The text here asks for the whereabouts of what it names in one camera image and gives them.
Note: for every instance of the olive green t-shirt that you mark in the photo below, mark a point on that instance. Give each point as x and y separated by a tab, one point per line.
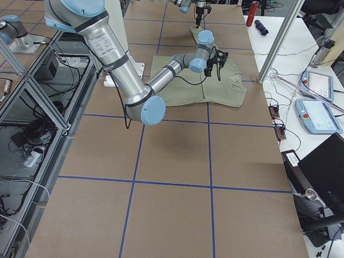
180	80

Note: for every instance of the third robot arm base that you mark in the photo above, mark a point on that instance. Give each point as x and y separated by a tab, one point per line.
15	35

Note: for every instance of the dark blue folded cloth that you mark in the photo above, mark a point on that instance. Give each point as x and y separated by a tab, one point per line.
261	28

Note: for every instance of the red bottle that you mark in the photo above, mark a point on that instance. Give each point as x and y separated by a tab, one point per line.
252	12

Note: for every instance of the orange connector board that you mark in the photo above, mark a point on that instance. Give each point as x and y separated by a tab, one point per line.
274	112

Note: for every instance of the upper teach pendant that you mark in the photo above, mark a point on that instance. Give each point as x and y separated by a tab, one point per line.
318	83

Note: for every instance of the teach pendant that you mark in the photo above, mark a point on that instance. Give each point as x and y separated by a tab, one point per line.
316	117
318	83

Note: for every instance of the lower teach pendant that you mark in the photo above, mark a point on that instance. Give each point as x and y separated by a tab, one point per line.
316	117

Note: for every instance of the black box with label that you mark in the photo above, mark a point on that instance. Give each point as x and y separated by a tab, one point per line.
294	172

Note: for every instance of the black laptop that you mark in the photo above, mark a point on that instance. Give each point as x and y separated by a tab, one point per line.
323	168

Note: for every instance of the white power adapter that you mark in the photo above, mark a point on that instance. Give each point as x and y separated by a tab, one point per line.
32	158

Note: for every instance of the aluminium frame post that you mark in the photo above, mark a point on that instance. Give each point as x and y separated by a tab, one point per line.
280	38

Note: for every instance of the black camera tripod mount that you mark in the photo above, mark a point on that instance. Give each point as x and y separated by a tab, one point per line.
319	223

